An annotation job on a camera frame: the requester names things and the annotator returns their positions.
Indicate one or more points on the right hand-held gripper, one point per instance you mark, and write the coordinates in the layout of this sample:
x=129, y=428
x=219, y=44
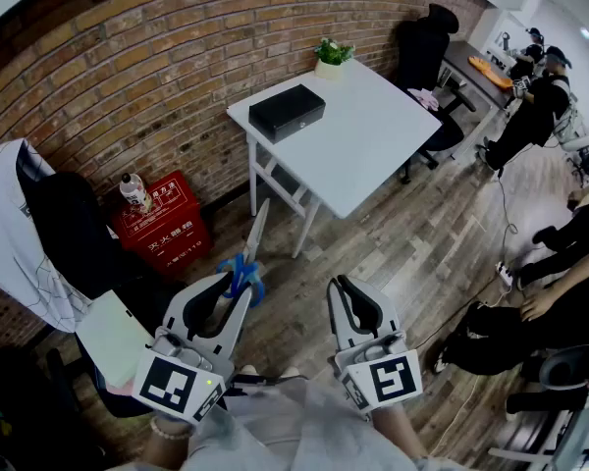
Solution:
x=390, y=378

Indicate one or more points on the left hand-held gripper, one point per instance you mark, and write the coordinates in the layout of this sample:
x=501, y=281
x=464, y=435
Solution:
x=169, y=383

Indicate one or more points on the black box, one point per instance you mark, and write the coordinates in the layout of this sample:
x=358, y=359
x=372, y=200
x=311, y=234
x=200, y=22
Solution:
x=284, y=108

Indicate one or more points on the person's left forearm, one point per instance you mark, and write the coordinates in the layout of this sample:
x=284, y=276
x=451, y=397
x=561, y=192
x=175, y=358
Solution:
x=164, y=452

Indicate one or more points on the person's right forearm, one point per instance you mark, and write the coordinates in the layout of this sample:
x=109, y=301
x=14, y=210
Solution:
x=397, y=430

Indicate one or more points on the red metal box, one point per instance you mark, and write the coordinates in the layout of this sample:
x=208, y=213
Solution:
x=169, y=233

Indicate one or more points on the person's white shoe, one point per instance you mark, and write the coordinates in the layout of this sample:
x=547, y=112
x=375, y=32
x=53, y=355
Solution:
x=249, y=370
x=290, y=371

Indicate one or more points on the white board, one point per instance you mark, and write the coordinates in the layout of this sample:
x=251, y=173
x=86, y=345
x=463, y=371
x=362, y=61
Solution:
x=113, y=336

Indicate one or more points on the person's grey garment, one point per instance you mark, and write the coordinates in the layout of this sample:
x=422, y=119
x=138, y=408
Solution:
x=294, y=430

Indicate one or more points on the plastic drink bottle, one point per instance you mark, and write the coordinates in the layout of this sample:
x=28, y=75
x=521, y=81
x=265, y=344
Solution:
x=133, y=192

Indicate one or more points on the black jacket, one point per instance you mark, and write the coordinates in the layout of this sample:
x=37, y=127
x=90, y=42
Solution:
x=78, y=233

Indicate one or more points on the white power strip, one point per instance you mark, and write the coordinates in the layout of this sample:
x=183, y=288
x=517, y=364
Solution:
x=504, y=275

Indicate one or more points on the white table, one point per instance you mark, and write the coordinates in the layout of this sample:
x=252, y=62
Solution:
x=368, y=135

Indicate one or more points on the grey swivel chair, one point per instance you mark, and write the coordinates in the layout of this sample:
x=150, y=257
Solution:
x=564, y=368

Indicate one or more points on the pink cloth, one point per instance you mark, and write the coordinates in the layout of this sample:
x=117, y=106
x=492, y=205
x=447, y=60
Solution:
x=424, y=98

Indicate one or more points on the potted plant in white pot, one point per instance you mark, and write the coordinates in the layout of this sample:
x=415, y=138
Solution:
x=333, y=57

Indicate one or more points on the dark desk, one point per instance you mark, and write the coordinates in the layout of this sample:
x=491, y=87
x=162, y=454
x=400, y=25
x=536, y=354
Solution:
x=471, y=74

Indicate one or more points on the black office chair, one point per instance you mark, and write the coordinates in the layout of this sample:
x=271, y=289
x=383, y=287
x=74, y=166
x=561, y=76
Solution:
x=422, y=47

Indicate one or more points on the orange item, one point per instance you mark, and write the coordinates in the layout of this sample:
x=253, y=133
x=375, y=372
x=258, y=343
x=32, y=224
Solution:
x=491, y=71

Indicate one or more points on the white metal frame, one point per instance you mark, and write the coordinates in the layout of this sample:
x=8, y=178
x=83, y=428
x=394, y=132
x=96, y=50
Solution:
x=569, y=439

